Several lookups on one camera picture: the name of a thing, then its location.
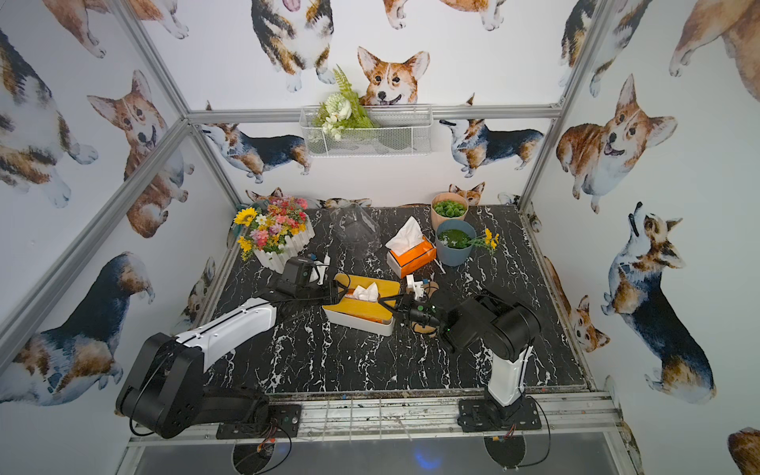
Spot yellow bamboo box lid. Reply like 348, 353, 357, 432
323, 273, 401, 325

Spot orange tissue pack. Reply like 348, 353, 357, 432
385, 217, 437, 278
350, 282, 379, 303

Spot clear plastic box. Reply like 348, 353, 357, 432
330, 205, 380, 255

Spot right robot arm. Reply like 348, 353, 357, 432
378, 290, 542, 408

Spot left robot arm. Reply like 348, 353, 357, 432
115, 255, 340, 439

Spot light wooden lid board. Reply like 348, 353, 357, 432
410, 281, 439, 338

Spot colourful flowers white fence planter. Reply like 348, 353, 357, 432
234, 197, 315, 273

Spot blue-grey flower pot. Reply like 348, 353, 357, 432
435, 220, 477, 267

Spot yellow artificial flower sprig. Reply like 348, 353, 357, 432
469, 229, 500, 255

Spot peach succulent pot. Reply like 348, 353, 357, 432
431, 193, 468, 231

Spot white green artificial bouquet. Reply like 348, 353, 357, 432
312, 65, 377, 141

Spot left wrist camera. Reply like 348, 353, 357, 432
310, 255, 331, 286

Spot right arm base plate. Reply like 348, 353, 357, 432
456, 398, 542, 433

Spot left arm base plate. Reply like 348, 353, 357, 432
216, 404, 303, 441

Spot white wire wall basket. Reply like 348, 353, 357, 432
299, 106, 433, 158

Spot aluminium frame post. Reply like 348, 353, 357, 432
519, 1, 616, 217

